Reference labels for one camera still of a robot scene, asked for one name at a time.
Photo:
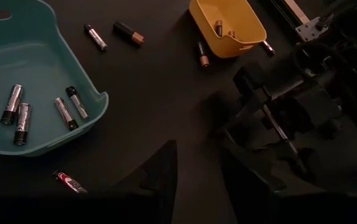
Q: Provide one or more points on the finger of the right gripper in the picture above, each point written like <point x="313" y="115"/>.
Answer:
<point x="254" y="88"/>
<point x="282" y="130"/>

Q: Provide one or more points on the silver mounting plate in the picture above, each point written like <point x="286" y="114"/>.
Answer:
<point x="310" y="29"/>

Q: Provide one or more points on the light wooden table board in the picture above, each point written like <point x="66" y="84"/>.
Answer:
<point x="295" y="11"/>

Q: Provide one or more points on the red and black battery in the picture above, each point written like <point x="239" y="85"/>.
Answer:
<point x="70" y="182"/>

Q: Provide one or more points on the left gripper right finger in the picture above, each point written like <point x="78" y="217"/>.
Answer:
<point x="250" y="199"/>

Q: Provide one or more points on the yellow plastic bin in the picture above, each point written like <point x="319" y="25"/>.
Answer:
<point x="240" y="46"/>

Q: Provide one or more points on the black and copper battery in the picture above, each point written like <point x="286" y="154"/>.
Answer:
<point x="218" y="28"/>
<point x="128" y="32"/>

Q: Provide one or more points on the silver and black battery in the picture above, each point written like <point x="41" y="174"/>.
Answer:
<point x="95" y="37"/>
<point x="66" y="113"/>
<point x="77" y="102"/>
<point x="22" y="124"/>
<point x="268" y="48"/>
<point x="11" y="104"/>

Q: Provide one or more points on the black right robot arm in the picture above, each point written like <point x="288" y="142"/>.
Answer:
<point x="352" y="46"/>

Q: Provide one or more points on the slim black copper battery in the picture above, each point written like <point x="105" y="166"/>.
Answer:
<point x="203" y="54"/>

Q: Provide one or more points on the teal plastic bin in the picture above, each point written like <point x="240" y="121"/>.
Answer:
<point x="41" y="62"/>

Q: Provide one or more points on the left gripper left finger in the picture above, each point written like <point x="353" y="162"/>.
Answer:
<point x="153" y="193"/>

